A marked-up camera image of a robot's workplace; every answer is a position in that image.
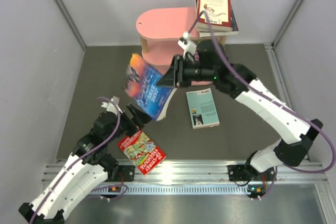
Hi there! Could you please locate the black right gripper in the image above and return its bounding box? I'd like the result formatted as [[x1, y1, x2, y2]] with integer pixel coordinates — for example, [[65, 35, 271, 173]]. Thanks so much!
[[157, 54, 217, 88]]

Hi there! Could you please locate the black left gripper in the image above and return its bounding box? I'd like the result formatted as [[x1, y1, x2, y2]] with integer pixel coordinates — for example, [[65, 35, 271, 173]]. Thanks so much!
[[106, 103, 154, 144]]

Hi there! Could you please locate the blue fantasy cover book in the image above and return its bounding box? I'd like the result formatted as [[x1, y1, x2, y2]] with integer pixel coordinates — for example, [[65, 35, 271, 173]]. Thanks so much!
[[124, 54, 176, 121]]

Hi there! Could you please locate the red 13-storey treehouse book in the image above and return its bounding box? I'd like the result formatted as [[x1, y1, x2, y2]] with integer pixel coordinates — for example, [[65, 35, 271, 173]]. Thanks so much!
[[118, 131, 166, 176]]

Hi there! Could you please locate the teal back cover book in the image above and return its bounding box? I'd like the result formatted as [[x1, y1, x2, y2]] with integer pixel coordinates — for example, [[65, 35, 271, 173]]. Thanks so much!
[[186, 88, 220, 129]]

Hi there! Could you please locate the black back cover book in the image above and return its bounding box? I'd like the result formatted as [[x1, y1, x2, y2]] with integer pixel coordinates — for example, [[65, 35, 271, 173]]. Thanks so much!
[[195, 0, 239, 33]]

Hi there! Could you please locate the red cream pocket-watch book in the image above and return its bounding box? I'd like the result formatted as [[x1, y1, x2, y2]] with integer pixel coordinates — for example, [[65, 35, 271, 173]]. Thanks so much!
[[196, 0, 233, 32]]

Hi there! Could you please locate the purple 117-storey treehouse book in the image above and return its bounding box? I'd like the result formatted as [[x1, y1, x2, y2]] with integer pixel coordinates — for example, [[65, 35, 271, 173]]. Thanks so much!
[[193, 40, 201, 61]]

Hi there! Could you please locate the blue nineteen eighty-four book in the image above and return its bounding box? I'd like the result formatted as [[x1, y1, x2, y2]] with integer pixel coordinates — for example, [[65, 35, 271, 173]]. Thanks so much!
[[199, 30, 239, 38]]

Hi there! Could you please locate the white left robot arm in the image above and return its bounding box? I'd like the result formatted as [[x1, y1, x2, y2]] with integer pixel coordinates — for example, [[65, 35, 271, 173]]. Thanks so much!
[[18, 101, 151, 223]]

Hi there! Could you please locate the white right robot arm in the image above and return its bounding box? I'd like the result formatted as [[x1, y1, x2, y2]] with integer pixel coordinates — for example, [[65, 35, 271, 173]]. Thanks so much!
[[157, 41, 323, 180]]

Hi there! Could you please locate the pink three-tier shelf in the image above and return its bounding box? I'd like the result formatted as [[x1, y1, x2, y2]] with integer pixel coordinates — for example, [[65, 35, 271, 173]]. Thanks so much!
[[135, 7, 226, 87]]

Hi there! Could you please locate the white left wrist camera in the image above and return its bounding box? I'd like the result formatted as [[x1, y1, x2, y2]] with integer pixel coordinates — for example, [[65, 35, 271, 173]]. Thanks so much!
[[98, 96, 122, 114]]

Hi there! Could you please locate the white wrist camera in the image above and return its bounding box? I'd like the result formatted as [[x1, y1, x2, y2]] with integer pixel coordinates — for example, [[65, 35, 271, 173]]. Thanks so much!
[[98, 96, 122, 114], [178, 31, 197, 59]]

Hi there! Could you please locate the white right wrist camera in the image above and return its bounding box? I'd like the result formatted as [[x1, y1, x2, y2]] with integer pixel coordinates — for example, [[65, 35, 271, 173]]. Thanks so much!
[[178, 31, 197, 59]]

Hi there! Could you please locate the aluminium mounting rail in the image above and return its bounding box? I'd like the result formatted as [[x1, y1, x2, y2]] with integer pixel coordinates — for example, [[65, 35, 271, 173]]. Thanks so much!
[[41, 158, 329, 196]]

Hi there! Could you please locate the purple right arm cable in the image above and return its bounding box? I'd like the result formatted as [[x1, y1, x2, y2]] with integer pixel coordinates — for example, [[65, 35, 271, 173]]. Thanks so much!
[[187, 10, 336, 201]]

